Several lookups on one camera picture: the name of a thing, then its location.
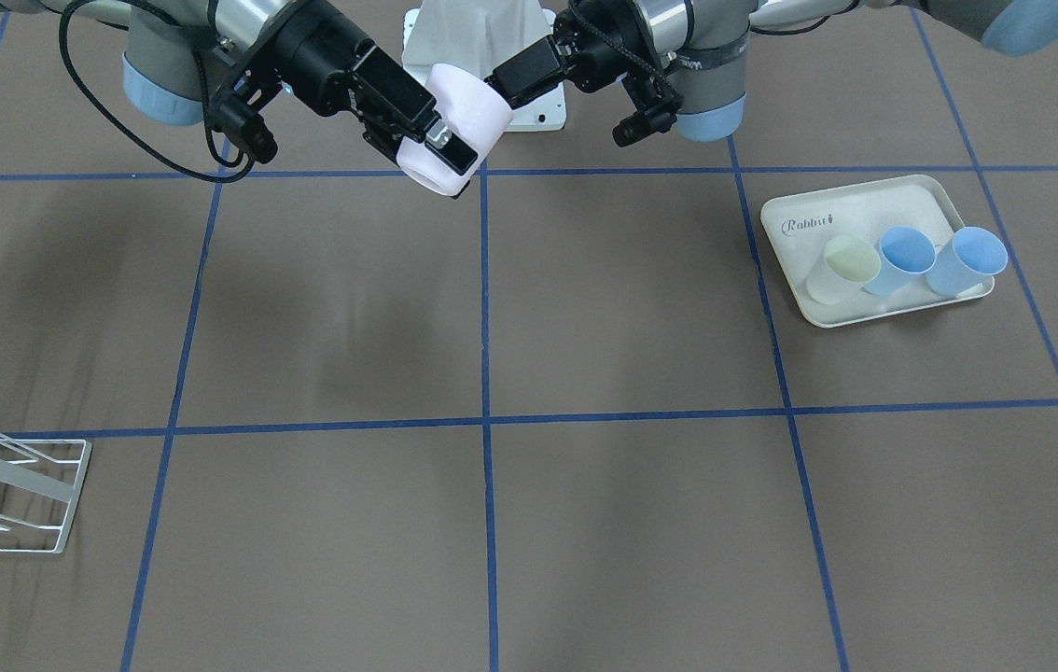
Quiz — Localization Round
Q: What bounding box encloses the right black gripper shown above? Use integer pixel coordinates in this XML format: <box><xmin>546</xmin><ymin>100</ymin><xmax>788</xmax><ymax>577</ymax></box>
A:
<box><xmin>206</xmin><ymin>1</ymin><xmax>479</xmax><ymax>200</ymax></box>

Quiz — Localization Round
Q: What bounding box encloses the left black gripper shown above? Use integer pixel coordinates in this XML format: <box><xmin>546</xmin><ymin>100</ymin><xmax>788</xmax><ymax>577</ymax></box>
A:
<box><xmin>484</xmin><ymin>1</ymin><xmax>683</xmax><ymax>147</ymax></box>

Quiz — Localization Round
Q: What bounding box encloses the pink plastic cup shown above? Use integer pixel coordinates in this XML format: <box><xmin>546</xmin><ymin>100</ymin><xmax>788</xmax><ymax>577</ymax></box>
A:
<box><xmin>397</xmin><ymin>63</ymin><xmax>513</xmax><ymax>197</ymax></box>

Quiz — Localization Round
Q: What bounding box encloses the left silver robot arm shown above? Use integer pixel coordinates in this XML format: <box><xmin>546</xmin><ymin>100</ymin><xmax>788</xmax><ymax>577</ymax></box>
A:
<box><xmin>486</xmin><ymin>1</ymin><xmax>898</xmax><ymax>147</ymax></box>

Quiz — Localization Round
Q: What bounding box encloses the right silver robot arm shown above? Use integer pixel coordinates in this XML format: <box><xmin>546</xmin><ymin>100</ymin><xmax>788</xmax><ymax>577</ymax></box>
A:
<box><xmin>0</xmin><ymin>1</ymin><xmax>480</xmax><ymax>197</ymax></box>

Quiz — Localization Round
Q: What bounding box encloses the cream white cup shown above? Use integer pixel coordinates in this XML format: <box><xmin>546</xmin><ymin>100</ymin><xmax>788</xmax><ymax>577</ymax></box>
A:
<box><xmin>805</xmin><ymin>234</ymin><xmax>882</xmax><ymax>305</ymax></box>

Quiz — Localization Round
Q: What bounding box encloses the light blue cup middle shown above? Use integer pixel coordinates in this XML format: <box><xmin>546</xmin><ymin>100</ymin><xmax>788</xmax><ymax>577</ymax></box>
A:
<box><xmin>863</xmin><ymin>226</ymin><xmax>936</xmax><ymax>297</ymax></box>

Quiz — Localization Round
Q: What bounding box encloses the light blue cup near corner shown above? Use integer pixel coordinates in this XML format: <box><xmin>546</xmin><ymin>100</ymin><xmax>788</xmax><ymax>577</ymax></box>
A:
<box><xmin>926</xmin><ymin>228</ymin><xmax>1009</xmax><ymax>298</ymax></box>

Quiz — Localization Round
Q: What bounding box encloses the white plastic serving tray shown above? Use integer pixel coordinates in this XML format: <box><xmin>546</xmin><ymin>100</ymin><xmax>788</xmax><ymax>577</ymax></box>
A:
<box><xmin>759</xmin><ymin>175</ymin><xmax>995</xmax><ymax>329</ymax></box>

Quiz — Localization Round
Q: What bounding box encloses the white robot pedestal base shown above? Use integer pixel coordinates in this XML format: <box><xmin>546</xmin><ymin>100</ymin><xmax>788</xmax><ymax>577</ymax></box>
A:
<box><xmin>399</xmin><ymin>0</ymin><xmax>568</xmax><ymax>133</ymax></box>

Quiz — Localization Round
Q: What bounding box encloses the white wire cup rack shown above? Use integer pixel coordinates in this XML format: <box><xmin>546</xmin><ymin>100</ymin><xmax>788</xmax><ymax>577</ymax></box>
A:
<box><xmin>0</xmin><ymin>431</ymin><xmax>92</xmax><ymax>553</ymax></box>

